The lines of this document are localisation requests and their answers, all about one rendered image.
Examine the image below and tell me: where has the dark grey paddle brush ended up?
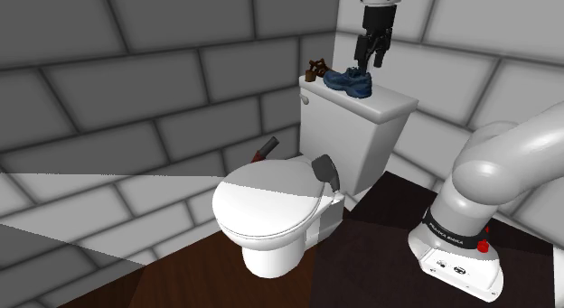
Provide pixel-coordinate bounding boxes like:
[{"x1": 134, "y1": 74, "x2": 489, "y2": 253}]
[{"x1": 310, "y1": 154, "x2": 347, "y2": 204}]

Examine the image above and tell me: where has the white toilet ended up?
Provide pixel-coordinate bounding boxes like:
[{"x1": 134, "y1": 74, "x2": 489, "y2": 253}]
[{"x1": 211, "y1": 74, "x2": 419, "y2": 280}]

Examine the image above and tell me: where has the brown heeled sandal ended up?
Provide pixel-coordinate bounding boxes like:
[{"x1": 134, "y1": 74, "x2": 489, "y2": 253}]
[{"x1": 305, "y1": 58, "x2": 332, "y2": 83}]

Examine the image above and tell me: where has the blue sneaker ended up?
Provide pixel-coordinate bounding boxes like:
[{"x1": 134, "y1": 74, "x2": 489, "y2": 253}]
[{"x1": 323, "y1": 66, "x2": 373, "y2": 99}]

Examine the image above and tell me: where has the dark robot stand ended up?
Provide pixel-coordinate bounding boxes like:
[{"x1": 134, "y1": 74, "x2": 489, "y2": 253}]
[{"x1": 308, "y1": 170, "x2": 557, "y2": 308}]

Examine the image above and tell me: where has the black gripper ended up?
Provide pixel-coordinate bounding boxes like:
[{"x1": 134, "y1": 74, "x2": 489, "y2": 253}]
[{"x1": 353, "y1": 4, "x2": 397, "y2": 74}]

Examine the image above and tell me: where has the red and black tool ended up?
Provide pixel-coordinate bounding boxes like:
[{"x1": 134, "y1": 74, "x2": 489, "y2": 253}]
[{"x1": 249, "y1": 135, "x2": 280, "y2": 164}]

